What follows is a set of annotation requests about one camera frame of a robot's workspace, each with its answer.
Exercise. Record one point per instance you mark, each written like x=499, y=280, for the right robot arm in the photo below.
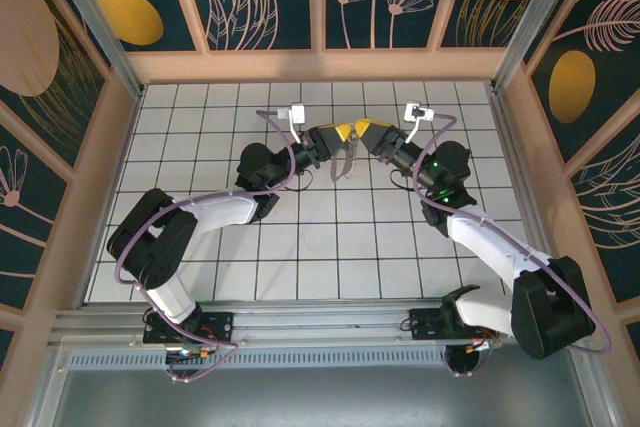
x=490, y=247

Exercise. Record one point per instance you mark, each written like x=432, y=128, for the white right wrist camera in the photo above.
x=417, y=112

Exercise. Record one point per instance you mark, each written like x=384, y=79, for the aluminium side rail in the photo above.
x=511, y=147

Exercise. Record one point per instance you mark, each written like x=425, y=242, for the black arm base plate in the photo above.
x=425, y=324
x=220, y=324

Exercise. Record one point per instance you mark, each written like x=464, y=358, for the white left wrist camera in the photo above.
x=298, y=113

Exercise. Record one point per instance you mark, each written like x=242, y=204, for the grey metal panel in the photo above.
x=325, y=397

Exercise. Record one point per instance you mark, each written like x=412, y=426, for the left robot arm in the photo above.
x=220, y=212

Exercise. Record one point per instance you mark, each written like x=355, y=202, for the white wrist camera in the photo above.
x=298, y=113
x=417, y=112

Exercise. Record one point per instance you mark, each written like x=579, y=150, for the aluminium frame post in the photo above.
x=534, y=22
x=95, y=22

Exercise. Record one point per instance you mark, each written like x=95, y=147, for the aluminium mounting rail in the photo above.
x=325, y=322

